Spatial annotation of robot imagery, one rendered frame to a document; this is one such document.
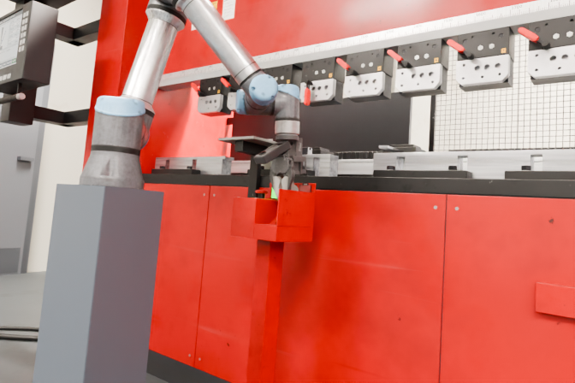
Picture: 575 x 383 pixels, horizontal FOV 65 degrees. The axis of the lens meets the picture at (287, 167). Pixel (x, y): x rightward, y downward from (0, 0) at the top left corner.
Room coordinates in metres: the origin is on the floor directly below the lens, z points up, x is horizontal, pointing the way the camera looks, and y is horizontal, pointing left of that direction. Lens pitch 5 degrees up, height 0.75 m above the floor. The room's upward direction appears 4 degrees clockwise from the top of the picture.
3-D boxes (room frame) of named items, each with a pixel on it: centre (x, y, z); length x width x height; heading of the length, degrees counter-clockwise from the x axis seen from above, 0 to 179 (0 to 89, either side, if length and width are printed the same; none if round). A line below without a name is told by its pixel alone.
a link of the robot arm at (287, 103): (1.35, 0.02, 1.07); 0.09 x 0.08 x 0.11; 102
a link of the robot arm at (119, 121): (1.13, 0.43, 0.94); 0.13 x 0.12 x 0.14; 12
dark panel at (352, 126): (2.38, -0.10, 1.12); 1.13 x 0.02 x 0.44; 52
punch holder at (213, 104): (2.09, 0.36, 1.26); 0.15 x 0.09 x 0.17; 52
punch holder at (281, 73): (1.84, 0.05, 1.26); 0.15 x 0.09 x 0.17; 52
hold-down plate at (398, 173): (1.42, -0.42, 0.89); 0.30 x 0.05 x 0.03; 52
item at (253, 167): (1.68, 0.14, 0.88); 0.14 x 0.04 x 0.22; 142
